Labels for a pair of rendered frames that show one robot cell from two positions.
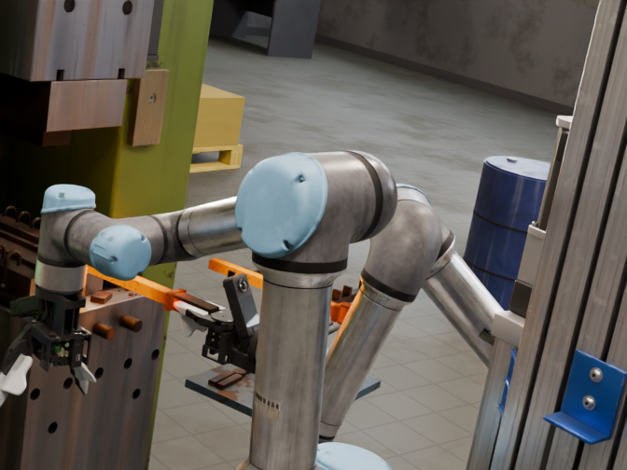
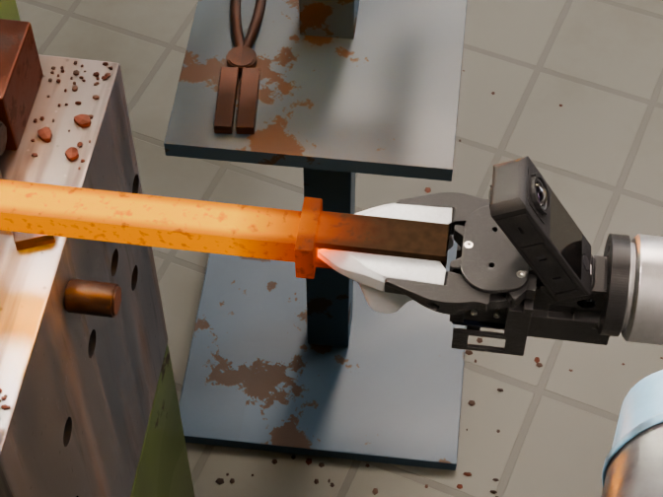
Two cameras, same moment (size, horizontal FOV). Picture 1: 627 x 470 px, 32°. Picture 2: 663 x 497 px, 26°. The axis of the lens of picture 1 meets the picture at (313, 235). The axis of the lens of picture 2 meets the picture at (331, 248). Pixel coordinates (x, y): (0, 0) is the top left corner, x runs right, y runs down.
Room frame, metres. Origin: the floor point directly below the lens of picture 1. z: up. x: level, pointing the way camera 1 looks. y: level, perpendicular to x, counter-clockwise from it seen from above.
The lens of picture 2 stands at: (1.42, 0.46, 1.81)
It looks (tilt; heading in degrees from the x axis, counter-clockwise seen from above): 55 degrees down; 336
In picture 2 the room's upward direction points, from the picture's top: straight up
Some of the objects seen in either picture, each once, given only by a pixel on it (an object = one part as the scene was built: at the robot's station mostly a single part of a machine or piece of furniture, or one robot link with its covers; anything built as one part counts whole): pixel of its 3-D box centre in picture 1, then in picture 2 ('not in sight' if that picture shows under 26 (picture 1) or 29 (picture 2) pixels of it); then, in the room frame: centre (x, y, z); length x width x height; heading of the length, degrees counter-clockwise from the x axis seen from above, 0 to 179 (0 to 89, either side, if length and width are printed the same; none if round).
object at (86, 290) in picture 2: (104, 331); (93, 298); (2.07, 0.38, 0.87); 0.04 x 0.03 x 0.03; 58
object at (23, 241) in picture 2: (101, 297); (31, 220); (2.12, 0.41, 0.92); 0.04 x 0.03 x 0.01; 171
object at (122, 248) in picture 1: (118, 244); not in sight; (1.52, 0.28, 1.23); 0.11 x 0.11 x 0.08; 51
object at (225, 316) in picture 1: (239, 338); (535, 282); (1.88, 0.10, 0.98); 0.12 x 0.08 x 0.09; 58
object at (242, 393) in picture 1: (285, 383); (330, 24); (2.45, 0.00, 0.66); 0.40 x 0.30 x 0.02; 149
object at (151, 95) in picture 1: (147, 106); not in sight; (2.41, 0.41, 1.27); 0.09 x 0.02 x 0.17; 148
